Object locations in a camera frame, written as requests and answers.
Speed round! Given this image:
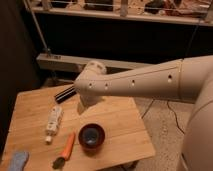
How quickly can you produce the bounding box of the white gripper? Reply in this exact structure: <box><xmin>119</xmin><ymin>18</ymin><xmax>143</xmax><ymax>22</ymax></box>
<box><xmin>77</xmin><ymin>95</ymin><xmax>102</xmax><ymax>114</ymax></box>

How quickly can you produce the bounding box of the blue ceramic cup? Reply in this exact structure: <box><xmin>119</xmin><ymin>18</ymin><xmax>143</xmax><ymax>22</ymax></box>
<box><xmin>83</xmin><ymin>129</ymin><xmax>99</xmax><ymax>145</ymax></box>

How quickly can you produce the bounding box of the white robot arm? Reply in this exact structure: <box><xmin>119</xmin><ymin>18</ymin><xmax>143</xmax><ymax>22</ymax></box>
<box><xmin>74</xmin><ymin>55</ymin><xmax>213</xmax><ymax>171</ymax></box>

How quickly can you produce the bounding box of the brown ceramic bowl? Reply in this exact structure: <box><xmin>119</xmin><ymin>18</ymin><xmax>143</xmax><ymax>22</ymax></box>
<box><xmin>78</xmin><ymin>123</ymin><xmax>105</xmax><ymax>149</ymax></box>

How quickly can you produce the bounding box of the black rectangular object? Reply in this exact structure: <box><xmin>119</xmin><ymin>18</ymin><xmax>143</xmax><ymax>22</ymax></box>
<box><xmin>54</xmin><ymin>86</ymin><xmax>76</xmax><ymax>104</ymax></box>

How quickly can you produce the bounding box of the white tube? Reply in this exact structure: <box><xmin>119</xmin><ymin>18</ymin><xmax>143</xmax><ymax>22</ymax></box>
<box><xmin>45</xmin><ymin>105</ymin><xmax>63</xmax><ymax>144</ymax></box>

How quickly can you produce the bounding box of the metal rod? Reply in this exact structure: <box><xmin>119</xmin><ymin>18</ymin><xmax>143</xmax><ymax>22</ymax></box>
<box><xmin>26</xmin><ymin>0</ymin><xmax>51</xmax><ymax>57</ymax></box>

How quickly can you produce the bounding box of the blue sponge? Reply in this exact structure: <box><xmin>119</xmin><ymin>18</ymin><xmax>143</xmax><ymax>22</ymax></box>
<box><xmin>7</xmin><ymin>151</ymin><xmax>29</xmax><ymax>171</ymax></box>

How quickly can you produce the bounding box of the wooden shelf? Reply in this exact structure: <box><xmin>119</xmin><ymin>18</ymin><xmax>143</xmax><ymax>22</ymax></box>
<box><xmin>23</xmin><ymin>0</ymin><xmax>213</xmax><ymax>27</ymax></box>

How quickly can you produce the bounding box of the black cable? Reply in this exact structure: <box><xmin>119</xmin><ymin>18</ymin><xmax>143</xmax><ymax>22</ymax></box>
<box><xmin>141</xmin><ymin>98</ymin><xmax>186</xmax><ymax>135</ymax></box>

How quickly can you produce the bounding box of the orange handled brush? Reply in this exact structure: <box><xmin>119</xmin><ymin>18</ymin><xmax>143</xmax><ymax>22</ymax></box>
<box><xmin>52</xmin><ymin>133</ymin><xmax>75</xmax><ymax>169</ymax></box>

